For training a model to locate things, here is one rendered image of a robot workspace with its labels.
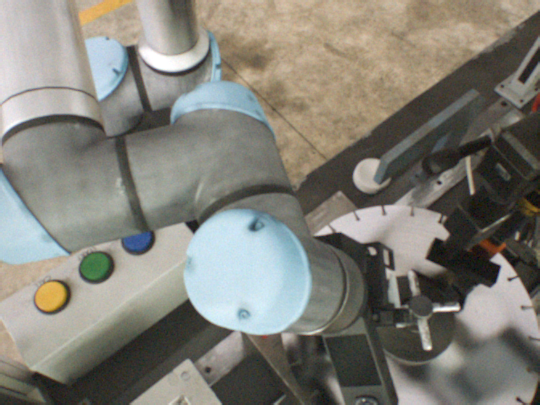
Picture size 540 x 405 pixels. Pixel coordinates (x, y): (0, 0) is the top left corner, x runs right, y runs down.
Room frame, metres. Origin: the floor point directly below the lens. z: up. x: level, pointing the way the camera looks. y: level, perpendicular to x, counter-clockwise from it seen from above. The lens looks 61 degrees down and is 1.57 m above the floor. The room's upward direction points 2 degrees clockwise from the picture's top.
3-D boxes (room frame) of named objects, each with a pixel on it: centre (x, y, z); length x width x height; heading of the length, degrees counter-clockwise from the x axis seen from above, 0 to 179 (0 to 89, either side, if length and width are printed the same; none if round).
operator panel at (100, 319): (0.24, 0.24, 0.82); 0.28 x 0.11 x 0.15; 131
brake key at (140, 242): (0.30, 0.19, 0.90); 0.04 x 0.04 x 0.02
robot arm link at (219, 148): (0.21, 0.05, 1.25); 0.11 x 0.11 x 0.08; 19
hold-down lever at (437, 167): (0.25, -0.18, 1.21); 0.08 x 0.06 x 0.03; 131
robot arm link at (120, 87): (0.58, 0.29, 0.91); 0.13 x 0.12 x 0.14; 109
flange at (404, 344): (0.18, -0.18, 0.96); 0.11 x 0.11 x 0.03
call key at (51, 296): (0.21, 0.30, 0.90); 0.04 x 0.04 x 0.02
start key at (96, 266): (0.25, 0.25, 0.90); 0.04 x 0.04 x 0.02
